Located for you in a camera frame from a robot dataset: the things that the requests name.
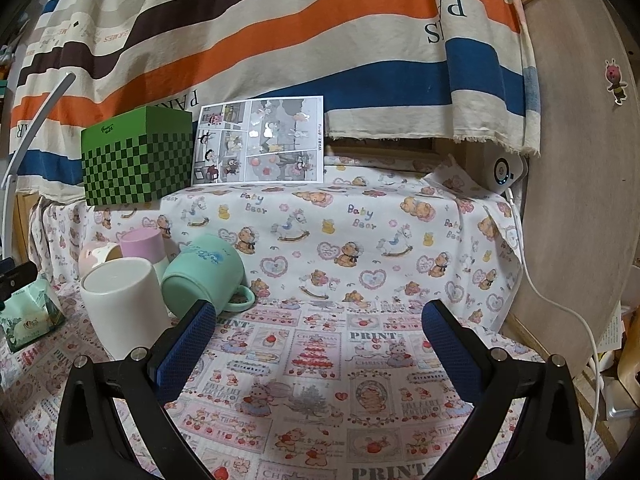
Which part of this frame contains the green checkered box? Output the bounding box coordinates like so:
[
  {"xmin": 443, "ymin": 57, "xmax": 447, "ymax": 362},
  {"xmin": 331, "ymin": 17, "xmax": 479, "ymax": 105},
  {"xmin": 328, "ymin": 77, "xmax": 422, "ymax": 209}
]
[{"xmin": 81, "ymin": 106, "xmax": 194, "ymax": 207}]

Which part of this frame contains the mint green mug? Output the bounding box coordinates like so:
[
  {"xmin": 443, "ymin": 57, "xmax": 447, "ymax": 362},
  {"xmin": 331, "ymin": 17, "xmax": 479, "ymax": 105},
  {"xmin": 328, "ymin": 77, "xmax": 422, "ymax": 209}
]
[{"xmin": 161, "ymin": 233, "xmax": 256, "ymax": 318}]

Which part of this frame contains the bear sticker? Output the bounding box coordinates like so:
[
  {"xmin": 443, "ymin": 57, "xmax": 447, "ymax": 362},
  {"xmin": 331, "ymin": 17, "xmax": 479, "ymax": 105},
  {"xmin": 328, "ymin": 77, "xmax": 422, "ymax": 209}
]
[{"xmin": 604, "ymin": 59, "xmax": 629, "ymax": 106}]

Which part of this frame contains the white cup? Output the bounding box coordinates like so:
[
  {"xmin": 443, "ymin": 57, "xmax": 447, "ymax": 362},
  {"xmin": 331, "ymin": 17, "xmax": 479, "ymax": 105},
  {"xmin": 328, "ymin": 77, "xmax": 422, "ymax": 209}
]
[{"xmin": 80, "ymin": 257, "xmax": 173, "ymax": 361}]

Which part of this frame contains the pink and cream cup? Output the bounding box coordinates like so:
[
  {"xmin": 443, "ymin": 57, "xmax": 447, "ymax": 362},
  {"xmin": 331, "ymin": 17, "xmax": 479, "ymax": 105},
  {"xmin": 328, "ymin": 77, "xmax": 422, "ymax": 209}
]
[{"xmin": 78, "ymin": 241, "xmax": 122, "ymax": 278}]

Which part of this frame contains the lilac cup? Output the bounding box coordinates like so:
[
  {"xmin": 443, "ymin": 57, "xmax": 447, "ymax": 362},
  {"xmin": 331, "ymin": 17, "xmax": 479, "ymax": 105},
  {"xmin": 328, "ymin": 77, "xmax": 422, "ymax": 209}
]
[{"xmin": 118, "ymin": 228, "xmax": 165, "ymax": 276}]

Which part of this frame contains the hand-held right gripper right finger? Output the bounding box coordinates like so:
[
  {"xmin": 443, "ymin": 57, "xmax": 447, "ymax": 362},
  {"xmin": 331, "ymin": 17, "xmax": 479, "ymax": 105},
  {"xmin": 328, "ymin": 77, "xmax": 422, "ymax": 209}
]
[{"xmin": 421, "ymin": 299, "xmax": 585, "ymax": 480}]

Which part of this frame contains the white round device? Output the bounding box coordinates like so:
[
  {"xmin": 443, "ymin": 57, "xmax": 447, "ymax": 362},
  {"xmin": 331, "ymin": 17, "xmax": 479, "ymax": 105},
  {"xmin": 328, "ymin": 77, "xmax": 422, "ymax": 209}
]
[{"xmin": 487, "ymin": 152, "xmax": 527, "ymax": 196}]

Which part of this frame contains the white cable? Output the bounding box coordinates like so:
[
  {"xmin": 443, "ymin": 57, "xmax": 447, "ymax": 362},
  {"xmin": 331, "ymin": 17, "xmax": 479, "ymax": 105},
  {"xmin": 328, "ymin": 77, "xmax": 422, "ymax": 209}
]
[{"xmin": 506, "ymin": 187, "xmax": 612, "ymax": 453}]

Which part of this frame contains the striped cloth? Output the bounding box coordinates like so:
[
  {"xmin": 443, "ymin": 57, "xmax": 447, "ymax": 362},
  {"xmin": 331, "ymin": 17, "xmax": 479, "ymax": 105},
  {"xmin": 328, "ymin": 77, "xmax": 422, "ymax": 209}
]
[{"xmin": 7, "ymin": 0, "xmax": 542, "ymax": 202}]

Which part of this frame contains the bear print cloth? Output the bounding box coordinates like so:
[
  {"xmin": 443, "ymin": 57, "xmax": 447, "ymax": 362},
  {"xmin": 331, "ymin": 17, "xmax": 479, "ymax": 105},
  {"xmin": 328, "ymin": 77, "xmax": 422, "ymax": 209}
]
[{"xmin": 0, "ymin": 152, "xmax": 616, "ymax": 480}]

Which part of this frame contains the wooden board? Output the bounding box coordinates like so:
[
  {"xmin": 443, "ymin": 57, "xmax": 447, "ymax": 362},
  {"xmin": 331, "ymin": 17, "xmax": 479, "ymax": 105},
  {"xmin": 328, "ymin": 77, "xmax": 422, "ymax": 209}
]
[{"xmin": 500, "ymin": 0, "xmax": 640, "ymax": 378}]

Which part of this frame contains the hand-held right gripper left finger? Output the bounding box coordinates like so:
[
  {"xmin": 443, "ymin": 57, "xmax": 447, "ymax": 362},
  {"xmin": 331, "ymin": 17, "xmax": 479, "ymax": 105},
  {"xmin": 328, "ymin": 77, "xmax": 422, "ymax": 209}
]
[{"xmin": 54, "ymin": 298, "xmax": 217, "ymax": 480}]

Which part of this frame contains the comic picture card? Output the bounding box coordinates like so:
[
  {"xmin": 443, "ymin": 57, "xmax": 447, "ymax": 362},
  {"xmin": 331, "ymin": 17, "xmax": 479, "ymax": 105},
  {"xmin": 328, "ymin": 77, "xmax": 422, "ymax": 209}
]
[{"xmin": 192, "ymin": 95, "xmax": 324, "ymax": 186}]

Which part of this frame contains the green tissue packet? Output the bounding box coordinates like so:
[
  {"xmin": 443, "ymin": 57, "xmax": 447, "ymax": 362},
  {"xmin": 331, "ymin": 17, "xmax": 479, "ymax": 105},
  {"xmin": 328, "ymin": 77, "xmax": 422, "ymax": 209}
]
[{"xmin": 0, "ymin": 280, "xmax": 66, "ymax": 352}]

